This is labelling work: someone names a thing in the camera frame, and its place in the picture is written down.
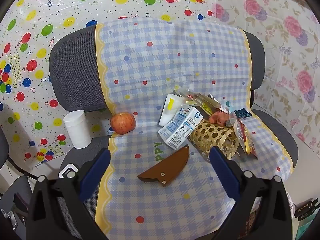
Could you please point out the red apple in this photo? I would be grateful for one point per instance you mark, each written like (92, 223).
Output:
(123, 123)

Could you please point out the blue checked dotted cloth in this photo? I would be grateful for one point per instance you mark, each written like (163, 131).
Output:
(175, 67)

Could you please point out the white paper cup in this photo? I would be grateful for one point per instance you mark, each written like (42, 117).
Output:
(76, 130)

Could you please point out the white blue milk carton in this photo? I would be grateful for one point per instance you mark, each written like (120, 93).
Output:
(181, 127)

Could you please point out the brown leather sheath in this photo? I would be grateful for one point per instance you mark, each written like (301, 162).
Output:
(166, 166)

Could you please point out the balloon print plastic sheet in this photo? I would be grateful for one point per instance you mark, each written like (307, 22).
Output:
(50, 5)

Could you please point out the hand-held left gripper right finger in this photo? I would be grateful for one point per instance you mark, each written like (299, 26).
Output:
(223, 173)

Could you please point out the grey office chair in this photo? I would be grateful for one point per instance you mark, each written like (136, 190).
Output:
(72, 67)

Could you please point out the woven bamboo basket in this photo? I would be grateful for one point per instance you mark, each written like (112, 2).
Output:
(210, 137)

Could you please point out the clear plastic wrapper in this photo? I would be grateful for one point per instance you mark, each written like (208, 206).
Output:
(200, 100)

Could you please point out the floral print sheet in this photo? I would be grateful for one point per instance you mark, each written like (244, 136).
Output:
(280, 42)

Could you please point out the black plastic object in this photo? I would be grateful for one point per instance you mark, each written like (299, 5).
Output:
(306, 208)

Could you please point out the white tube packet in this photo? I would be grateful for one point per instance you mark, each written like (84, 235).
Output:
(168, 112)

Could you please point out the orange fuzzy cloth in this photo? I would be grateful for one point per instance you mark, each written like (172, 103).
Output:
(218, 118)

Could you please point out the dark teal packet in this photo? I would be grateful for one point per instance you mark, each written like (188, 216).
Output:
(242, 113)

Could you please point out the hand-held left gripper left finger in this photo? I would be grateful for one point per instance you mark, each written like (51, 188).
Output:
(96, 173)

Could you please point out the grey mesh chair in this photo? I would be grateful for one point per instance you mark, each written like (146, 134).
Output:
(17, 187)

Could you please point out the red yellow snack wrapper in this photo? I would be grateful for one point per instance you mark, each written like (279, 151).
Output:
(243, 135)

